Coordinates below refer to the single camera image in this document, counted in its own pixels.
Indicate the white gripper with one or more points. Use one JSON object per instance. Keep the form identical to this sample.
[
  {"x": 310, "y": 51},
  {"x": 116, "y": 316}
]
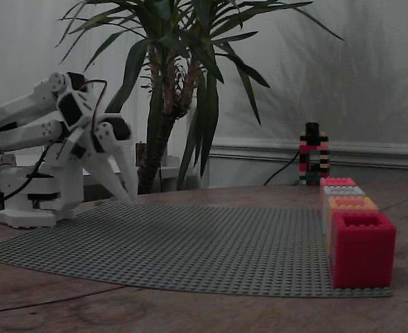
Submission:
[{"x": 99, "y": 148}]

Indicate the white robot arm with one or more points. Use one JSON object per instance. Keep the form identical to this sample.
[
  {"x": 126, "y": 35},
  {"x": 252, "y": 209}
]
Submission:
[{"x": 20, "y": 107}]

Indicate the grey studded baseplate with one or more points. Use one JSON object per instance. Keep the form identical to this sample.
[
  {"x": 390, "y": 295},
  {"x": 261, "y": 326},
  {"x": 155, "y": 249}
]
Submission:
[{"x": 190, "y": 243}]

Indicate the large pink brick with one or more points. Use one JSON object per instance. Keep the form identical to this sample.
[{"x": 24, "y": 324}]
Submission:
[{"x": 337, "y": 181}]

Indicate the orange brick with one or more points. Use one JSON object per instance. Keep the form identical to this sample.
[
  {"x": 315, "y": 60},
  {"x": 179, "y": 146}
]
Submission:
[{"x": 353, "y": 204}]

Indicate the red brick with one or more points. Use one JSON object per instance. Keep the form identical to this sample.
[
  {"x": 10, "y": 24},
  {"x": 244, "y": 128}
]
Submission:
[{"x": 363, "y": 256}]

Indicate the tall yucca plant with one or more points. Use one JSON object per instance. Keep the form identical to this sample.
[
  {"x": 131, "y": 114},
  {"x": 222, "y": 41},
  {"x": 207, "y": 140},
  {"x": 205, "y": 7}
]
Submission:
[{"x": 169, "y": 90}]

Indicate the multicolour brick tower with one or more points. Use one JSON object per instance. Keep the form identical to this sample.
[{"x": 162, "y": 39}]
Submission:
[{"x": 306, "y": 156}]

